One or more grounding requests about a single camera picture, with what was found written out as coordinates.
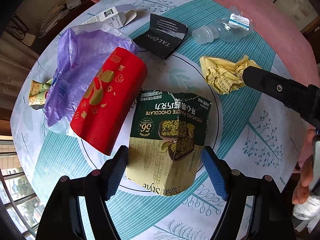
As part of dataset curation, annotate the red gold paper box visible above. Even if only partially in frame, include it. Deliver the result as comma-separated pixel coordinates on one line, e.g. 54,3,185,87
71,47,148,155

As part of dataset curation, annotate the yellow paper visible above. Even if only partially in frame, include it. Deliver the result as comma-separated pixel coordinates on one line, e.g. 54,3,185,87
200,55,261,95

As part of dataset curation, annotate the green gold chocolate wrapper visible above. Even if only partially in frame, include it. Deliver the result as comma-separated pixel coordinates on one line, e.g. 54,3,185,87
126,90,212,196

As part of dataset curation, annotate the green yellow snack wrapper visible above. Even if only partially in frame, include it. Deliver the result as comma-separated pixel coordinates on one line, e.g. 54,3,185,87
29,79,53,110

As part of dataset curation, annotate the purple plastic bag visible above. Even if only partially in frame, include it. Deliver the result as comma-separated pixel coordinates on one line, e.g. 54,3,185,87
44,28,139,127

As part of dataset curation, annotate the black Talopn card box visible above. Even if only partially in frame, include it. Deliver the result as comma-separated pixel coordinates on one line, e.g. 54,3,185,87
133,14,188,60

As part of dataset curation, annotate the person's right hand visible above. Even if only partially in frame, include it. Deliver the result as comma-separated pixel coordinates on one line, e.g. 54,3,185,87
292,129,317,204

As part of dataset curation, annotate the pink bed sheet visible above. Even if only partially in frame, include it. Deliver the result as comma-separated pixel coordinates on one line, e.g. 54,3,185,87
91,0,319,85

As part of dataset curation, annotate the barred window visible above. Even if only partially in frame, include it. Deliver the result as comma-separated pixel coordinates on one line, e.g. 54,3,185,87
0,135,44,239

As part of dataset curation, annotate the clear plastic bottle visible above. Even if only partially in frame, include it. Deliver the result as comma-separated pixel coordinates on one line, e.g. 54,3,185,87
191,6,255,45

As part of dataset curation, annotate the leaf-patterned white teal tablecloth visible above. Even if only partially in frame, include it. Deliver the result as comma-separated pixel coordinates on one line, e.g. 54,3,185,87
10,0,311,240

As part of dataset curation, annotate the dark nightstand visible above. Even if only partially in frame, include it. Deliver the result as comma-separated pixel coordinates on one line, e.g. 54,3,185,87
30,0,95,55

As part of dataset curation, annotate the white grey carton box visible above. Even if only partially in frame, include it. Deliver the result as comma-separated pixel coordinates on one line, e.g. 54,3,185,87
82,4,137,29

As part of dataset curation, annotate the stack of papers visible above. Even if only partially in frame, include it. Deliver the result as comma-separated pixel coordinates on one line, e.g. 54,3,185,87
38,3,69,38

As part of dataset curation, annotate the tissue box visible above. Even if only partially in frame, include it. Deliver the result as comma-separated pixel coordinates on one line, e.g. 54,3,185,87
66,0,81,10

